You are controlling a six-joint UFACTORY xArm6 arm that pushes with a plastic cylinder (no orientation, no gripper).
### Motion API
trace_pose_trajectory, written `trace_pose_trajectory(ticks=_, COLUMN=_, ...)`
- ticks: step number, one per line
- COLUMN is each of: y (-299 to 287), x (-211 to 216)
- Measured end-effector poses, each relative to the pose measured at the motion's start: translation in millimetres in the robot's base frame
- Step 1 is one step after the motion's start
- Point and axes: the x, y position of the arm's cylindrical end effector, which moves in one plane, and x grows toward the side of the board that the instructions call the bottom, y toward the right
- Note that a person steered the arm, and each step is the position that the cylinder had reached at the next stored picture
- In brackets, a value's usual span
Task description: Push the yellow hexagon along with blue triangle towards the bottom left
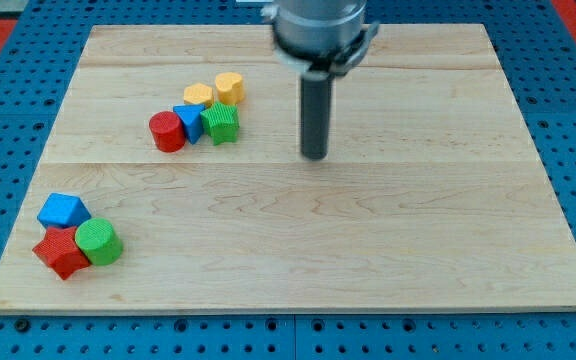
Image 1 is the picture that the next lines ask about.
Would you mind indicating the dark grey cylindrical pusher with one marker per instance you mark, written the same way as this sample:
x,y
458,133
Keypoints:
x,y
315,109

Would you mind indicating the yellow hexagon block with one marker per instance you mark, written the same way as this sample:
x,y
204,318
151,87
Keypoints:
x,y
198,94

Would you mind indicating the blue triangle block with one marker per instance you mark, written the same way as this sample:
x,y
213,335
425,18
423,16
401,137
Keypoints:
x,y
191,120

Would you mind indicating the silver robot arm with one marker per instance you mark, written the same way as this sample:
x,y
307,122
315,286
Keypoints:
x,y
321,40

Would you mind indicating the yellow heart block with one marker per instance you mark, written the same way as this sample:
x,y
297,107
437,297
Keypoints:
x,y
230,87

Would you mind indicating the green star block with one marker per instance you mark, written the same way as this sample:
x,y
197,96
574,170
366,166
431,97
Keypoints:
x,y
221,123

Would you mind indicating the red cylinder block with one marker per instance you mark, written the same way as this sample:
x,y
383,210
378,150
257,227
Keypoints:
x,y
167,131

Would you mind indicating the wooden board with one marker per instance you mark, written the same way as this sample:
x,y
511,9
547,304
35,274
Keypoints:
x,y
432,198

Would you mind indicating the green cylinder block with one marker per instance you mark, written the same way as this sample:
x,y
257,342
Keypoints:
x,y
99,242

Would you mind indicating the blue cube block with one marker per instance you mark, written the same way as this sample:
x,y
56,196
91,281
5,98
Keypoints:
x,y
63,211

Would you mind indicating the red star block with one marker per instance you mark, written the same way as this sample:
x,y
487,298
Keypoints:
x,y
58,251

